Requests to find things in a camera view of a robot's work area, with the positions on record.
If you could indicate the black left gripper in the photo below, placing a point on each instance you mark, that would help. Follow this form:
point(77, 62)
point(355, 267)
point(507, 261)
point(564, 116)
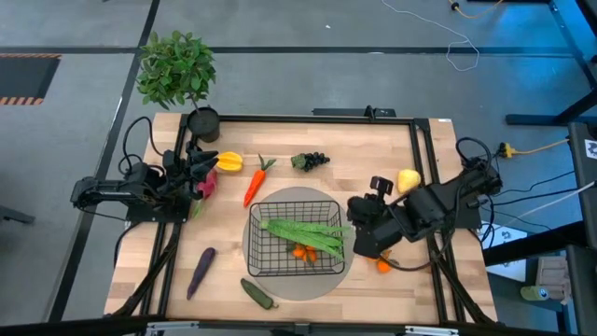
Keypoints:
point(185, 170)

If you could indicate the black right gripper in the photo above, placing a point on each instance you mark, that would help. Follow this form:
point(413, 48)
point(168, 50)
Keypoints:
point(375, 233)

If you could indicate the pink dragon fruit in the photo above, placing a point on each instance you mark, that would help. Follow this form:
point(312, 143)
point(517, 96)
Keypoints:
point(208, 183)

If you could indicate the tangerine pair with leaves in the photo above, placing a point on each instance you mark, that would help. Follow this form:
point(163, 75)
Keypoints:
point(304, 254)
point(383, 266)

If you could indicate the orange carrot green top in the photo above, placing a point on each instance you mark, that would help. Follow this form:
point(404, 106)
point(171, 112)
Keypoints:
point(255, 184)

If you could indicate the yellow pear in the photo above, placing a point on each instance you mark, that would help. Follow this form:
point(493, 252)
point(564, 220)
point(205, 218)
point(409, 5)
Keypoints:
point(409, 180)

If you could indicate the green lettuce leaf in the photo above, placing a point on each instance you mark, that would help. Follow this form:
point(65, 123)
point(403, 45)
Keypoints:
point(303, 233)

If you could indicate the black grape bunch green leaf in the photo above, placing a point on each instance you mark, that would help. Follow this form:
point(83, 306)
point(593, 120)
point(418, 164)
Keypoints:
point(310, 161)

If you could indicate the purple eggplant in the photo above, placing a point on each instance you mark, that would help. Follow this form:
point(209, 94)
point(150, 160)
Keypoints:
point(201, 273)

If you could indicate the dark green cucumber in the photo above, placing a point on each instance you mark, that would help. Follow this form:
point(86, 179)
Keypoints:
point(257, 294)

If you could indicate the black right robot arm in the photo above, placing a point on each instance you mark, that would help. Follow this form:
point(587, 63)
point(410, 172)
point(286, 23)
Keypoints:
point(434, 210)

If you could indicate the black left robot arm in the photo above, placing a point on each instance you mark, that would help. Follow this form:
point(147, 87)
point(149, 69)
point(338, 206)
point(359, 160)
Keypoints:
point(107, 189)

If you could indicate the grey round placemat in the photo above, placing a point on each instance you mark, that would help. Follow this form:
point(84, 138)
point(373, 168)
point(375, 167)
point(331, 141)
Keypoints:
point(298, 287)

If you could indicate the artificial green plant black pot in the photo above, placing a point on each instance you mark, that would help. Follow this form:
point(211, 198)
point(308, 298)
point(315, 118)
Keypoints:
point(175, 70)

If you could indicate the white printed paper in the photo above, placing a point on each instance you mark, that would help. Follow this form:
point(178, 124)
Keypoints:
point(508, 268)

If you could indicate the green roll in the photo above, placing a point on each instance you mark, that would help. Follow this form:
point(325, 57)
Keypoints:
point(534, 293)

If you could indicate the beige box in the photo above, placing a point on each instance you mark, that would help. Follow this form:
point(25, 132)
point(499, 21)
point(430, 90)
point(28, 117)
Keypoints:
point(552, 273)

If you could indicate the black cabinet white sticker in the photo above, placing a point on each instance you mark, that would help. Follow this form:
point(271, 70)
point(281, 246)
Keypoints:
point(583, 210)

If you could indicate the black table frame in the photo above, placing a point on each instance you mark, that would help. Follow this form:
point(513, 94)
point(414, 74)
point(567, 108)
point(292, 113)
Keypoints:
point(303, 119)

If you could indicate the black bar bracket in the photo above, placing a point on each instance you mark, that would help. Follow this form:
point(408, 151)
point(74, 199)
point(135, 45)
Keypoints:
point(340, 112)

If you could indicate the black desk frame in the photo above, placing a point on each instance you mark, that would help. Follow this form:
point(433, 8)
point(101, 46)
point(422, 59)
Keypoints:
point(536, 120)

